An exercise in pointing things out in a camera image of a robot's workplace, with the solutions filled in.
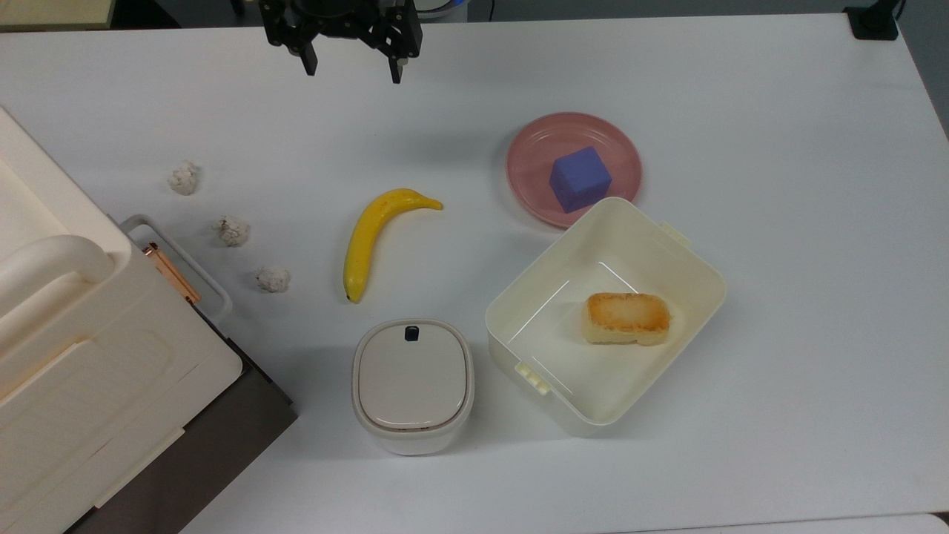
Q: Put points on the cream lidded trash can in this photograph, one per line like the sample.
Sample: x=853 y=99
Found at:
x=412 y=382

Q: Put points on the pink plate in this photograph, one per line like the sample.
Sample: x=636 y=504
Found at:
x=534 y=148

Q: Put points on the yellow banana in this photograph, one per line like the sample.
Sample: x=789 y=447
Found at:
x=363 y=237

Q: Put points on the purple cube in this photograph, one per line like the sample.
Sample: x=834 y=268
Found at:
x=580 y=179

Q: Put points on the toasted bread piece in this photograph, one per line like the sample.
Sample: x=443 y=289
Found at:
x=626 y=319

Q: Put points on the black table clamp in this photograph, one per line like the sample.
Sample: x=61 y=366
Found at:
x=871 y=22

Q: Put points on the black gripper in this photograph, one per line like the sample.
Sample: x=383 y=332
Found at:
x=341 y=26

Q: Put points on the dark wood drawer cabinet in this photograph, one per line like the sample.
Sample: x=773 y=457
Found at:
x=207 y=445

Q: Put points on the cream open plastic container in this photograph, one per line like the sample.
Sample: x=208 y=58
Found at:
x=563 y=356

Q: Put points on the orange tag on cream box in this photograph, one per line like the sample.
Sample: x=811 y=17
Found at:
x=172 y=273

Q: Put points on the crumpled white paper ball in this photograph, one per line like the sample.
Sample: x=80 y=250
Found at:
x=233 y=231
x=184 y=178
x=273 y=279

